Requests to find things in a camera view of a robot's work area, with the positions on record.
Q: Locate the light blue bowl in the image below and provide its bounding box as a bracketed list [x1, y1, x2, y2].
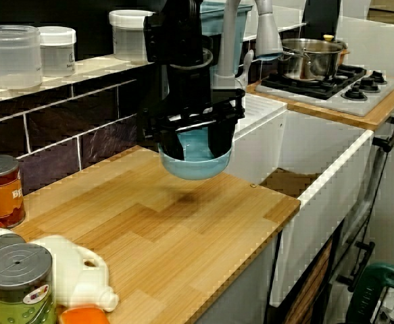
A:
[157, 128, 234, 181]

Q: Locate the black upright board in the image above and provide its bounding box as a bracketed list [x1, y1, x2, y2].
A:
[301, 0, 343, 41]

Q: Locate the white toy sink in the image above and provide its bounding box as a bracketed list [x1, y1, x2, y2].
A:
[230, 92, 375, 308]

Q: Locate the orange toy food block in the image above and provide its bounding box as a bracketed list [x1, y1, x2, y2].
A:
[58, 304, 112, 324]

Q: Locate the white lidded labelled jar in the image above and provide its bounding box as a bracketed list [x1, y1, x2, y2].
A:
[38, 26, 77, 78]

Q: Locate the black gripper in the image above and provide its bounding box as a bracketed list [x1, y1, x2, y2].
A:
[141, 62, 247, 161]

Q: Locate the white toy milk jug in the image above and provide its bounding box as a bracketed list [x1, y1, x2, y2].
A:
[27, 235, 120, 313]

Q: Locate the steel pot with lid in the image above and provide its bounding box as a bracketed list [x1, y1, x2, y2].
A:
[276, 34, 349, 82]

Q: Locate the grey toy stove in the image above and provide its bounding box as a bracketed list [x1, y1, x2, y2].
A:
[254, 63, 394, 119]

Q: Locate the green peas can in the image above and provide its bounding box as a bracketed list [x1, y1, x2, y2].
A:
[0, 243, 57, 324]

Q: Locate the grey toy faucet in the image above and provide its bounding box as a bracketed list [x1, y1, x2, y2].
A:
[211, 0, 284, 102]

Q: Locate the white lidded plastic jar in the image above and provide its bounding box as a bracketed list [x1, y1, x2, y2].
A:
[108, 9, 157, 65]

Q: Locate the green clamp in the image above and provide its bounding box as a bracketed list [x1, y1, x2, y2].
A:
[345, 263, 394, 324]

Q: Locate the clear plastic jar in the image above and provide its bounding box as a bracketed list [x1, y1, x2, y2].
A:
[0, 25, 44, 90]

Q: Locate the orange beans can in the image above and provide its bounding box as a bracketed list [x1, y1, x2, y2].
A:
[0, 154, 26, 229]

